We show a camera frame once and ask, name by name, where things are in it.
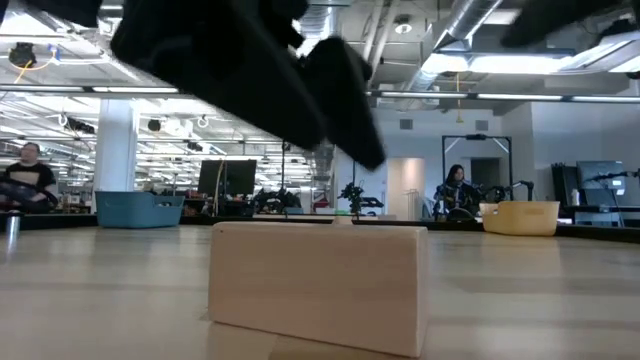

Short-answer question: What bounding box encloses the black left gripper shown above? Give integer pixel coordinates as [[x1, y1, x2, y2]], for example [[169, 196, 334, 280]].
[[109, 0, 328, 151]]

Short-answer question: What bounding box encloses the large rectangular wooden block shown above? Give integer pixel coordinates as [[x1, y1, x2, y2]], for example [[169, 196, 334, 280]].
[[208, 221, 430, 360]]

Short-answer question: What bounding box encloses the black computer monitor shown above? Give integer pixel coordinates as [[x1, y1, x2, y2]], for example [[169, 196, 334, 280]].
[[197, 159, 258, 198]]

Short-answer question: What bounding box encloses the pale pink door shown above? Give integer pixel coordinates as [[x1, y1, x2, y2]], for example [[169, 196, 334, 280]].
[[386, 157, 426, 222]]

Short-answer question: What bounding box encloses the black overhead light bar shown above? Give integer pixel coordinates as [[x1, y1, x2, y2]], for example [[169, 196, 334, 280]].
[[0, 83, 640, 103]]

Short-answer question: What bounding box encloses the person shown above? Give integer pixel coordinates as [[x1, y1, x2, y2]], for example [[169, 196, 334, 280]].
[[0, 141, 60, 214], [432, 163, 482, 217]]

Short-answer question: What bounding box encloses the white building pillar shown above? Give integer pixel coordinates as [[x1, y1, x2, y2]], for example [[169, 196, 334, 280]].
[[92, 98, 140, 211]]

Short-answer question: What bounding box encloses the teal plastic bin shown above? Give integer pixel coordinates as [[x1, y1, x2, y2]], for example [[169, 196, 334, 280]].
[[95, 190, 186, 230]]

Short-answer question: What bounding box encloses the yellow plastic bin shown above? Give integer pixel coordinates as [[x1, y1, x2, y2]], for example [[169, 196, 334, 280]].
[[479, 200, 562, 238]]

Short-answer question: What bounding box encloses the silver metal cylinder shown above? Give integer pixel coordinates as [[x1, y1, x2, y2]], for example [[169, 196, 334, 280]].
[[4, 211, 22, 247]]

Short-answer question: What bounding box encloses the black gantry frame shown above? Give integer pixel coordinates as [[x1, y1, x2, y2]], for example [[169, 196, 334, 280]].
[[441, 133, 514, 216], [280, 140, 358, 217]]

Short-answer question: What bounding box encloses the grey wall monitor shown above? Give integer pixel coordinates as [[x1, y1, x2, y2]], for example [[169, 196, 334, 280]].
[[575, 159, 627, 192]]

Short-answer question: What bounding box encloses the black aluminium table frame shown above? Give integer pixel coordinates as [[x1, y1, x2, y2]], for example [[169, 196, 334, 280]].
[[0, 212, 640, 240]]

